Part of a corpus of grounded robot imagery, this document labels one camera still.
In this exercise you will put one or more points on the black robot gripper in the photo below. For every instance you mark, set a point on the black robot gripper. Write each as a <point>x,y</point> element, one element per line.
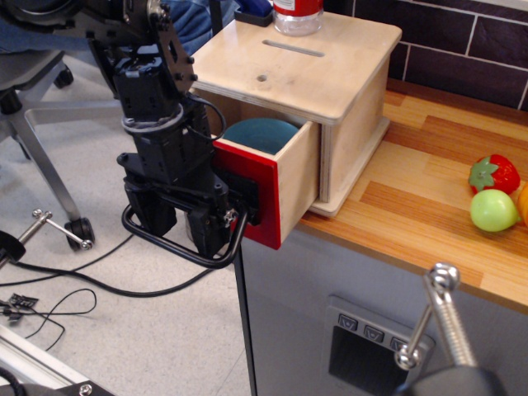
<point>171,133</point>

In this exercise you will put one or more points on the black metal drawer handle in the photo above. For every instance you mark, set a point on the black metal drawer handle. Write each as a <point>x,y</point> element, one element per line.
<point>232,199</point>

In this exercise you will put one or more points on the red front wooden drawer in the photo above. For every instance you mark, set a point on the red front wooden drawer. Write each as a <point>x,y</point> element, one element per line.
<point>288,181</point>

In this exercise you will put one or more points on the teal bowl in drawer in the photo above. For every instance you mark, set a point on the teal bowl in drawer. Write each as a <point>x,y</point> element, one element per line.
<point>264,134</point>

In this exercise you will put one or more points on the wooden box housing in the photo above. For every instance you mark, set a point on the wooden box housing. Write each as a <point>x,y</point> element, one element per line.
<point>335,78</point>

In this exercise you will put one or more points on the black blue clamp on box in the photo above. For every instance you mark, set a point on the black blue clamp on box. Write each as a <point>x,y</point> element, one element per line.
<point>254,12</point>

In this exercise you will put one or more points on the grey cabinet with panel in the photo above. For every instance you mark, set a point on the grey cabinet with panel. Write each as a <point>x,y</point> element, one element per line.
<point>320,318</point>

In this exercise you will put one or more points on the grey office chair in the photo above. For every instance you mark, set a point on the grey office chair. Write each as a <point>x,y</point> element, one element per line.
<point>25,79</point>

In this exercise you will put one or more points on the clear bottle red label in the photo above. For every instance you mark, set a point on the clear bottle red label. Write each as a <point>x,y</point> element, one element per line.
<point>298,17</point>

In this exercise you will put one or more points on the silver clamp screw right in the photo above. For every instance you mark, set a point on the silver clamp screw right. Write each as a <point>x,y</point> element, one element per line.
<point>463,376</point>

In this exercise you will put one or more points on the green toy apple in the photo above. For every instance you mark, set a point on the green toy apple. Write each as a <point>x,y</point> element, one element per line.
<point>493,211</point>

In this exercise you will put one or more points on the red toy strawberry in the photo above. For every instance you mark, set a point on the red toy strawberry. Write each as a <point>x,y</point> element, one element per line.
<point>494,172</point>

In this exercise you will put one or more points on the orange toy fruit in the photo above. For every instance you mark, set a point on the orange toy fruit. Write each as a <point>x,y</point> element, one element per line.
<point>522,204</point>

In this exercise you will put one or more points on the aluminium frame rail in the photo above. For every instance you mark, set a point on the aluminium frame rail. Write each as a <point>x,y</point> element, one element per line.
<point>39,372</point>

